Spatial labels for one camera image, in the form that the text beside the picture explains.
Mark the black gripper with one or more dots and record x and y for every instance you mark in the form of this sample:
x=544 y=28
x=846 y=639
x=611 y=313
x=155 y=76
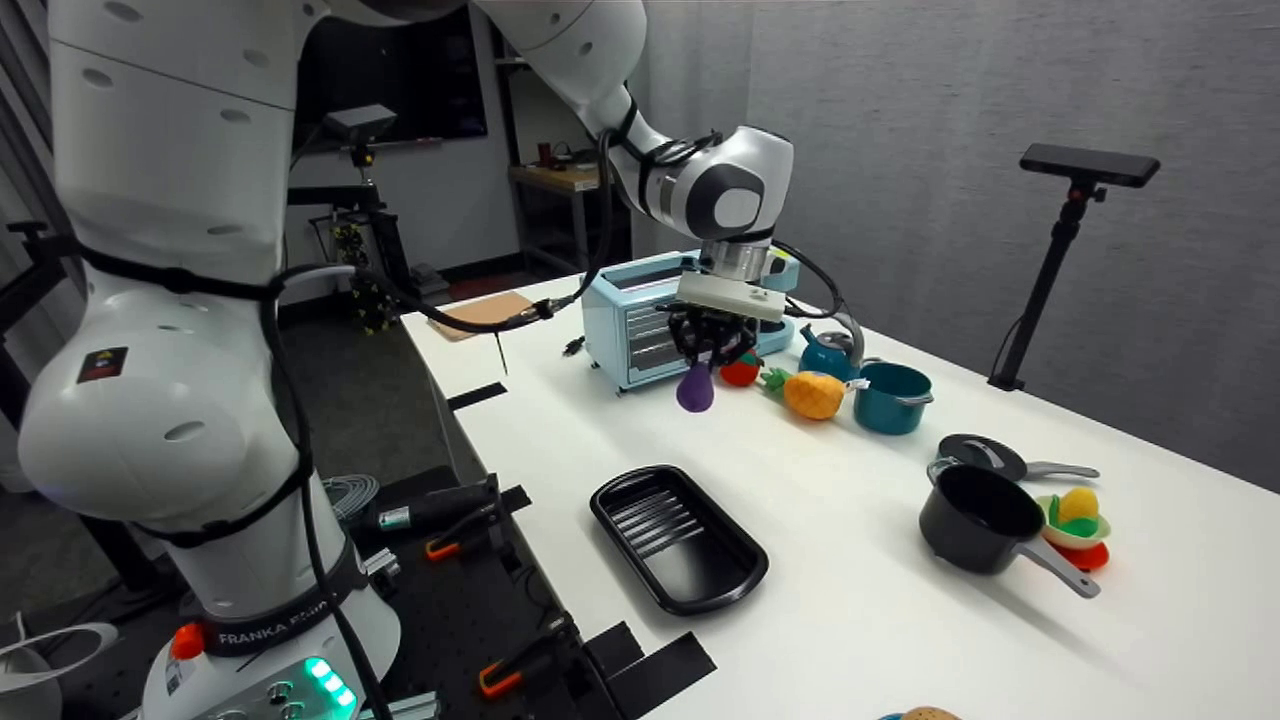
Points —
x=714 y=324

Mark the purple plush toy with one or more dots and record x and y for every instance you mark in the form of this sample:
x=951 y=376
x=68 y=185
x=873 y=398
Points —
x=695 y=389

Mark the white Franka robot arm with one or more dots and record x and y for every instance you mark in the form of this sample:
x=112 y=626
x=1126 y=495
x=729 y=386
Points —
x=172 y=162

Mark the red toy tomato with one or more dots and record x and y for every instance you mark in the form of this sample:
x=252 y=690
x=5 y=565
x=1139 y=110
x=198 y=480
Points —
x=743 y=375

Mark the light blue toy oven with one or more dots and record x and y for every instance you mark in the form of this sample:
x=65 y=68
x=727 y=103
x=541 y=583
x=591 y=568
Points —
x=624 y=324

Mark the yellow toy pineapple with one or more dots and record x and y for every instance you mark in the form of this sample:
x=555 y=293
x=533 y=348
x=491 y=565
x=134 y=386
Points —
x=812 y=394

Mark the teal toy kettle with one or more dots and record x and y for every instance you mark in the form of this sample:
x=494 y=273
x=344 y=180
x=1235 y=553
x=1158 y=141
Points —
x=833 y=353

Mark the black oven tray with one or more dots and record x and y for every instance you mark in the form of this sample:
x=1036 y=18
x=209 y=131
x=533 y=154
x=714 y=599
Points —
x=678 y=538

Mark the teal toy pot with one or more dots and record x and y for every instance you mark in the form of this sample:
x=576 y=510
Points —
x=891 y=398

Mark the wooden cutting board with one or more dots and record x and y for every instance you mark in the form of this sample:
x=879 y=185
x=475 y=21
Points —
x=484 y=313

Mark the wooden side table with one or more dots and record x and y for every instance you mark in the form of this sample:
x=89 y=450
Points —
x=555 y=180

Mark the short black tape strip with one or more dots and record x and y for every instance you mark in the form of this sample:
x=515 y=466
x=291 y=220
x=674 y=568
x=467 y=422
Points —
x=476 y=394

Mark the small black frying pan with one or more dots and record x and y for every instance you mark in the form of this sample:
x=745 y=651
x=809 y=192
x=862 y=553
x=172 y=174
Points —
x=985 y=458

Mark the wide black tape strip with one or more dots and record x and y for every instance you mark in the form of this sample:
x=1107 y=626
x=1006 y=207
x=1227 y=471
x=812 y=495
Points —
x=655 y=666

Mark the black saucepan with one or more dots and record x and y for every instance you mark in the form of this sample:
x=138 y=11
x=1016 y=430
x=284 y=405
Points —
x=982 y=516

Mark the black tripod stand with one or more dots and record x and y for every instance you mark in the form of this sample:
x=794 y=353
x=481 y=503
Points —
x=1046 y=280

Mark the round wooden object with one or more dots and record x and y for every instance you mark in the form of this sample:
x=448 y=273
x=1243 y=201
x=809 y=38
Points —
x=923 y=712

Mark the white round container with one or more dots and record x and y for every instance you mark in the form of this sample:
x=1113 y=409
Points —
x=47 y=660

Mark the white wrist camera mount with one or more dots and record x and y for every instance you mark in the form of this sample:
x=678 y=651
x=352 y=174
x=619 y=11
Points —
x=729 y=298

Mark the black camera stand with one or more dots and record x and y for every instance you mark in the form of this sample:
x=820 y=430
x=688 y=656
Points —
x=364 y=245

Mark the black wall monitor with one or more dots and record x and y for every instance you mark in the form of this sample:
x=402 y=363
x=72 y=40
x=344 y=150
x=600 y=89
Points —
x=402 y=80

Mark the small black camera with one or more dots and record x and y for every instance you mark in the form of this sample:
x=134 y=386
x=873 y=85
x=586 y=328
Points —
x=361 y=120

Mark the black bar camera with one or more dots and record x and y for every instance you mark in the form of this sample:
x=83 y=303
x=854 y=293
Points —
x=1091 y=164

